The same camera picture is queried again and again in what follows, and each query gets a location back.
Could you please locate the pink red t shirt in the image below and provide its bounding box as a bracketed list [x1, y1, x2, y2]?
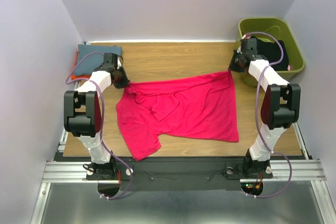
[116, 71, 239, 161]

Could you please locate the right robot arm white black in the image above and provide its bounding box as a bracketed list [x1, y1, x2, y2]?
[229, 35, 301, 178]

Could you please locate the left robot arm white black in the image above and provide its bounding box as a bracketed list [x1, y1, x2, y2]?
[64, 53, 130, 180]

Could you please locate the folded blue grey t shirt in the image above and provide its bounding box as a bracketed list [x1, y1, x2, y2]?
[73, 44, 122, 76]

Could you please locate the black t shirt in bin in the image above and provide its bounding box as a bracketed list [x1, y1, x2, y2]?
[257, 38, 289, 71]

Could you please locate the folded orange t shirt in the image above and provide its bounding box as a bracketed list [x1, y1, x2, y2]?
[70, 52, 91, 80]

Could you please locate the olive green plastic bin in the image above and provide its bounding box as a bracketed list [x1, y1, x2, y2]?
[235, 17, 305, 87]

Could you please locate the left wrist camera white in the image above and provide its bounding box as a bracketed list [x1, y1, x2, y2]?
[117, 56, 123, 69]

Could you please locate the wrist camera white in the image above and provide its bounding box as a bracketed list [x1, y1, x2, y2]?
[117, 56, 123, 69]
[236, 34, 246, 53]

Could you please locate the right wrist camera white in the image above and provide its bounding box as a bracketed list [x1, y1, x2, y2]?
[236, 34, 246, 53]

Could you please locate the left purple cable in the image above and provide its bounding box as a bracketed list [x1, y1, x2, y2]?
[65, 52, 133, 200]

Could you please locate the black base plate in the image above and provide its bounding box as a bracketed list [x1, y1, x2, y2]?
[83, 157, 272, 196]

